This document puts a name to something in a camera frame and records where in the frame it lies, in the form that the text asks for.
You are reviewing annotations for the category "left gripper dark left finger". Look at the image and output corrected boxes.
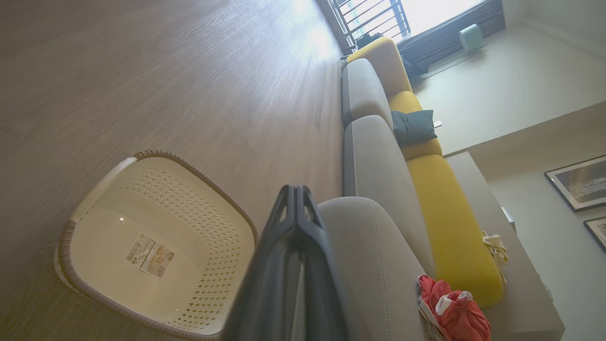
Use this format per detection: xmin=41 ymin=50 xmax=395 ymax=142
xmin=220 ymin=185 xmax=304 ymax=341

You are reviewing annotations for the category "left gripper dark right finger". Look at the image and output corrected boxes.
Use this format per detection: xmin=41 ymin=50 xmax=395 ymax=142
xmin=296 ymin=185 xmax=349 ymax=341

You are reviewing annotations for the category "red and white garment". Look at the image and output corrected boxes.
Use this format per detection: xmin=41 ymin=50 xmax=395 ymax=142
xmin=417 ymin=275 xmax=492 ymax=341

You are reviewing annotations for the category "cream plastic laundry basket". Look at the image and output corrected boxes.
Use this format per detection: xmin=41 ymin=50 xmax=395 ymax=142
xmin=53 ymin=150 xmax=259 ymax=341

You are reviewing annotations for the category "cream crumpled cloth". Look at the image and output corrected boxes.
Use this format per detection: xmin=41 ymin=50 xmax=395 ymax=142
xmin=482 ymin=231 xmax=510 ymax=285

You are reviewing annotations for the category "dark teal throw pillow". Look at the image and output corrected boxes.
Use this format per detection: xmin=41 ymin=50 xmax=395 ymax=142
xmin=391 ymin=109 xmax=438 ymax=147

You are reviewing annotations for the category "beige low partition ledge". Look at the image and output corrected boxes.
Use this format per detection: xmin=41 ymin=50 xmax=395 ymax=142
xmin=444 ymin=151 xmax=567 ymax=341

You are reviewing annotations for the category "black bag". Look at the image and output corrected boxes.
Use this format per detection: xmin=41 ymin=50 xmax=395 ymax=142
xmin=355 ymin=32 xmax=385 ymax=51

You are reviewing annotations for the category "dark metal window railing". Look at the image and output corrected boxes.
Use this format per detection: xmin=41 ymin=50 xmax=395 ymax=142
xmin=326 ymin=0 xmax=411 ymax=51

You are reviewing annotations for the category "mint green cylinder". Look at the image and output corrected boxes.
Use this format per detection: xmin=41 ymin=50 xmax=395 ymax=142
xmin=458 ymin=23 xmax=487 ymax=53

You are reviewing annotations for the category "white wall socket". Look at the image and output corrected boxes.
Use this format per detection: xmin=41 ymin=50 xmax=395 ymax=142
xmin=500 ymin=206 xmax=517 ymax=234

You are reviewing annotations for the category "large black picture frame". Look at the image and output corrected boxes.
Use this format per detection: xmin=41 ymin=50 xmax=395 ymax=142
xmin=544 ymin=155 xmax=606 ymax=213

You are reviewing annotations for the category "small black picture frame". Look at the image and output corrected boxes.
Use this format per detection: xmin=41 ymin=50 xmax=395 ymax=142
xmin=583 ymin=216 xmax=606 ymax=252

